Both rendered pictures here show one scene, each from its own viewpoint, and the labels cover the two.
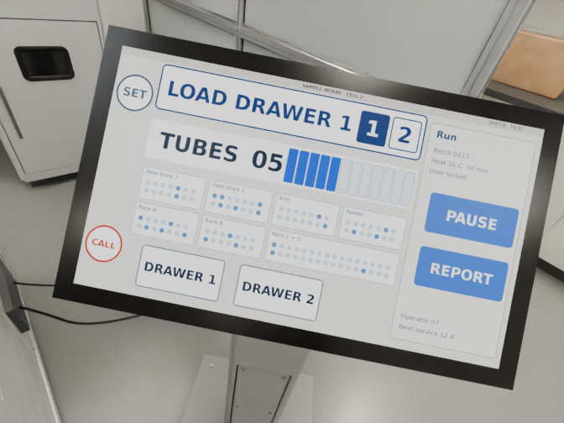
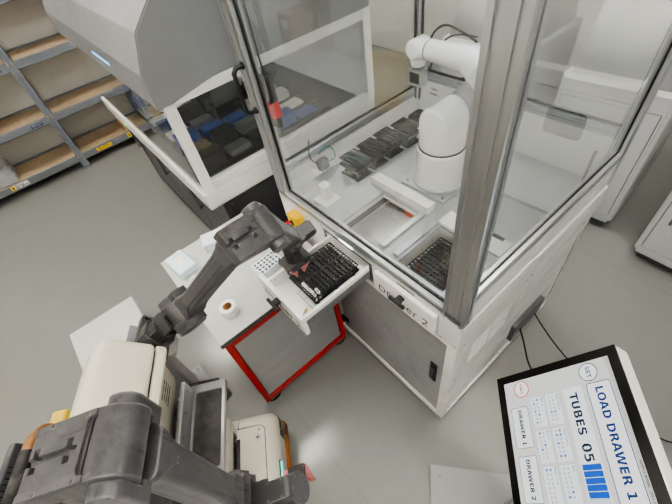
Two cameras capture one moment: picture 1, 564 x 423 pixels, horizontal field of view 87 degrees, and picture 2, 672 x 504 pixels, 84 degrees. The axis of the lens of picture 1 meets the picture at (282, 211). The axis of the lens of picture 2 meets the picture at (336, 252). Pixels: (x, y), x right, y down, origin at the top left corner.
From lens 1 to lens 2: 77 cm
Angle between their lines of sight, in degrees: 71
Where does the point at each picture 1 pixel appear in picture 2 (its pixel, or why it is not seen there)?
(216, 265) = (530, 443)
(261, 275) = (534, 467)
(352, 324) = not seen: outside the picture
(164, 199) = (548, 406)
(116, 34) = (610, 350)
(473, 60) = not seen: outside the picture
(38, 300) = (535, 328)
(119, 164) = (553, 380)
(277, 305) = (525, 480)
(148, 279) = (515, 414)
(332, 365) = not seen: outside the picture
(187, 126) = (584, 403)
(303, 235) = (560, 485)
